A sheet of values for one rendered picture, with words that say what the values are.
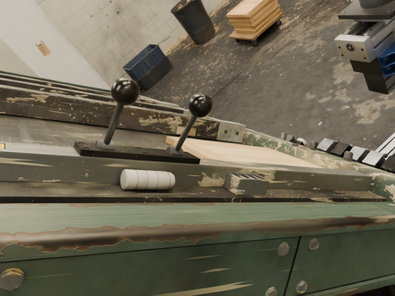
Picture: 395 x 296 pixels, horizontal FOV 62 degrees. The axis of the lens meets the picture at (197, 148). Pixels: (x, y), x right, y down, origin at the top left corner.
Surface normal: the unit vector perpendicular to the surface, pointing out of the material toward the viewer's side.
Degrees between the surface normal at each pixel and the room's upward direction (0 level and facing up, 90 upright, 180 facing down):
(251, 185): 89
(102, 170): 90
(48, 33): 90
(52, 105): 90
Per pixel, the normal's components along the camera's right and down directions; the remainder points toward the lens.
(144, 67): 0.47, 0.29
